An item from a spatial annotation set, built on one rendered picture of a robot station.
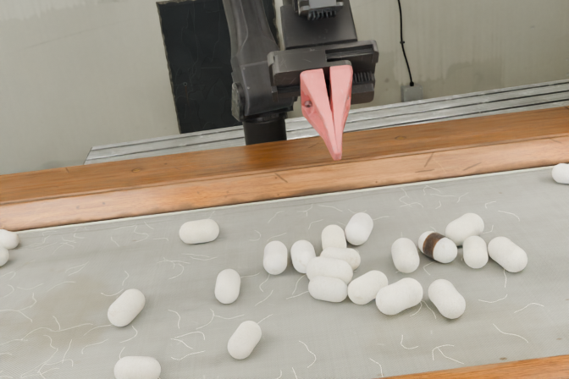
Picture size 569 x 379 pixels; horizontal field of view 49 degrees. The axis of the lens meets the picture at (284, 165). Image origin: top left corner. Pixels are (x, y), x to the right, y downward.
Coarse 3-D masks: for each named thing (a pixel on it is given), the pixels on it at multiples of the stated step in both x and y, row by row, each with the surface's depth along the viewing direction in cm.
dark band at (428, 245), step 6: (432, 234) 51; (438, 234) 51; (426, 240) 51; (432, 240) 50; (438, 240) 50; (426, 246) 50; (432, 246) 50; (426, 252) 51; (432, 252) 50; (432, 258) 50
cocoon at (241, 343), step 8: (240, 328) 43; (248, 328) 42; (256, 328) 43; (232, 336) 42; (240, 336) 42; (248, 336) 42; (256, 336) 42; (232, 344) 42; (240, 344) 41; (248, 344) 42; (256, 344) 43; (232, 352) 41; (240, 352) 41; (248, 352) 42
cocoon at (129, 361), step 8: (120, 360) 41; (128, 360) 41; (136, 360) 41; (144, 360) 40; (152, 360) 41; (120, 368) 40; (128, 368) 40; (136, 368) 40; (144, 368) 40; (152, 368) 40; (160, 368) 41; (120, 376) 40; (128, 376) 40; (136, 376) 40; (144, 376) 40; (152, 376) 40
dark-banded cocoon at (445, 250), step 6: (426, 234) 51; (420, 240) 51; (444, 240) 50; (450, 240) 50; (420, 246) 51; (438, 246) 50; (444, 246) 49; (450, 246) 49; (438, 252) 49; (444, 252) 49; (450, 252) 49; (456, 252) 50; (438, 258) 50; (444, 258) 49; (450, 258) 49
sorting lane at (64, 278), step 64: (384, 192) 64; (448, 192) 62; (512, 192) 60; (64, 256) 58; (128, 256) 57; (192, 256) 56; (256, 256) 55; (384, 256) 52; (0, 320) 50; (64, 320) 49; (192, 320) 47; (256, 320) 46; (320, 320) 45; (384, 320) 44; (448, 320) 44; (512, 320) 43
